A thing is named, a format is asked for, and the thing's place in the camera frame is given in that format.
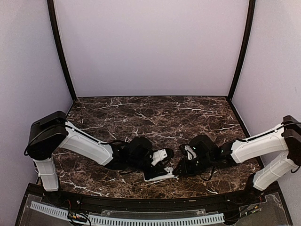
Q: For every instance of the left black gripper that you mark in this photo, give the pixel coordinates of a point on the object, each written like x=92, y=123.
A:
x=154, y=173

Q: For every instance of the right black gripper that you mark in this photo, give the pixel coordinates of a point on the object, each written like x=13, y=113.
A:
x=185, y=168

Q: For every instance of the white remote control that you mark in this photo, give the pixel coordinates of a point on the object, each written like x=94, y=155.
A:
x=169, y=175

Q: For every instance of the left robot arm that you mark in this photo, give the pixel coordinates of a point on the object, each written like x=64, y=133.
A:
x=55, y=131

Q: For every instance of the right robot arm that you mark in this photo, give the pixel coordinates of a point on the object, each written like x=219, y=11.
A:
x=202, y=153

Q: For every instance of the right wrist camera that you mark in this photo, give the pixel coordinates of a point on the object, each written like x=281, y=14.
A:
x=187, y=151

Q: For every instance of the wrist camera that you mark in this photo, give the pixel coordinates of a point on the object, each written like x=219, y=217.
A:
x=187, y=151
x=162, y=157

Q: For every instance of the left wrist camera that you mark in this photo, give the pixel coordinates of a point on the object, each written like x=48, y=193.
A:
x=162, y=157

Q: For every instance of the black front rail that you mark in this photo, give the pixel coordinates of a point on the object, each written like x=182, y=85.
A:
x=90, y=203

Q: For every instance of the white slotted cable duct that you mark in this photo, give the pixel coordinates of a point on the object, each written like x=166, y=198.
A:
x=117, y=218

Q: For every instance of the right black frame post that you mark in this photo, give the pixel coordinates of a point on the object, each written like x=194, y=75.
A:
x=243, y=49

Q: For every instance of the black frame post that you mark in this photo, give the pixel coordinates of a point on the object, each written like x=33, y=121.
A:
x=59, y=48
x=243, y=49

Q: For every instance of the left black frame post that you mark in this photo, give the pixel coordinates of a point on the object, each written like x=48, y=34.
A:
x=59, y=48

